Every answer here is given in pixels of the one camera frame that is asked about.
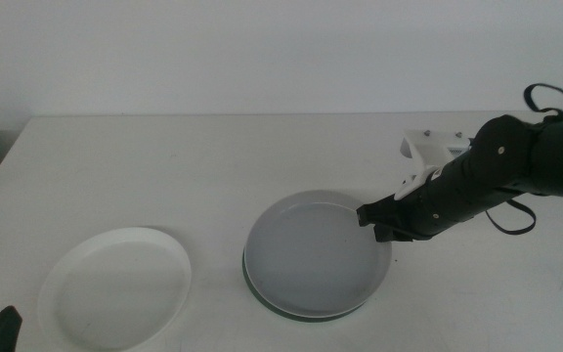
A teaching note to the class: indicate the grey shallow bowl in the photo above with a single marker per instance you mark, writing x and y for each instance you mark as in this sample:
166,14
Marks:
311,254

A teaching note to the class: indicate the white shallow bowl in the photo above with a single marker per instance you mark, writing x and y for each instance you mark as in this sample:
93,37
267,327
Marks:
115,288

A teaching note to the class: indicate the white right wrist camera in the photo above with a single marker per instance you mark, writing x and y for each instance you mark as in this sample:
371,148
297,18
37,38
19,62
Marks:
428,151

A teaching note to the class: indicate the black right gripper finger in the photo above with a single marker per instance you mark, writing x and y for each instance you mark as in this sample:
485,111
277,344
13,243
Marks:
376,212
399,233

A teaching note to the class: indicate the pale green shallow bowl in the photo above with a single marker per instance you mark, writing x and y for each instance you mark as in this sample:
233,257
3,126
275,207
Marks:
262,301

